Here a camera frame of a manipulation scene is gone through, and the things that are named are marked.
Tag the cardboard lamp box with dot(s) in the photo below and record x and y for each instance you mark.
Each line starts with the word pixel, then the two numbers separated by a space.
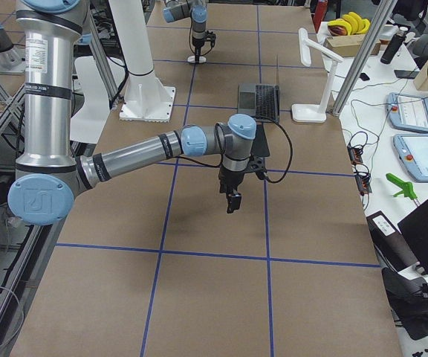
pixel 345 46

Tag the yellow banana bunch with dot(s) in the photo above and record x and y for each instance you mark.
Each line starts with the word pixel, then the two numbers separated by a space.
pixel 349 24

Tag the black smartphone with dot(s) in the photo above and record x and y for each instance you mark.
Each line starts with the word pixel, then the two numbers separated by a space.
pixel 406 74

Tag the white desk lamp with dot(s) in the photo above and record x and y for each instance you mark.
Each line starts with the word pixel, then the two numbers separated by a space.
pixel 315 112

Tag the grey laptop computer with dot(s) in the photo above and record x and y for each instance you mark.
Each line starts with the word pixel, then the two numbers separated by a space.
pixel 260 101

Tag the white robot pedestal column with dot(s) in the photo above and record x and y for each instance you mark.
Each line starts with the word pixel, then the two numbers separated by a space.
pixel 145 97

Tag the upper blue teach pendant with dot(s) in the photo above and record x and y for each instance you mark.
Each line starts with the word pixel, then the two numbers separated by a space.
pixel 407 112

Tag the black water bottle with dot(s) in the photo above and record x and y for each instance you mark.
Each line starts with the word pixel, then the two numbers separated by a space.
pixel 394 45

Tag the blue teach pendant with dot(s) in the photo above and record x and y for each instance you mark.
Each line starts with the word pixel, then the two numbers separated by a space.
pixel 407 112
pixel 412 151

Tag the aluminium frame post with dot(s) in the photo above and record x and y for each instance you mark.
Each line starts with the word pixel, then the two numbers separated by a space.
pixel 380 17

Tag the lower blue teach pendant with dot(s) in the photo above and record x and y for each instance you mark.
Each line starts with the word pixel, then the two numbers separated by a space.
pixel 412 151

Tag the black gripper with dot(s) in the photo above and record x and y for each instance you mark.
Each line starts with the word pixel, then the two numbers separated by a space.
pixel 198 42
pixel 229 179

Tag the green plastic tool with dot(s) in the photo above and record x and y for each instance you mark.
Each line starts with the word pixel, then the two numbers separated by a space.
pixel 406 187

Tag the white wireless mouse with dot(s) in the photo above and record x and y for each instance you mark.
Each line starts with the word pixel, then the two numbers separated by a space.
pixel 196 60

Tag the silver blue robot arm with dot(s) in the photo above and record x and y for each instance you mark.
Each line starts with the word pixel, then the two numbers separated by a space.
pixel 48 177
pixel 194 10

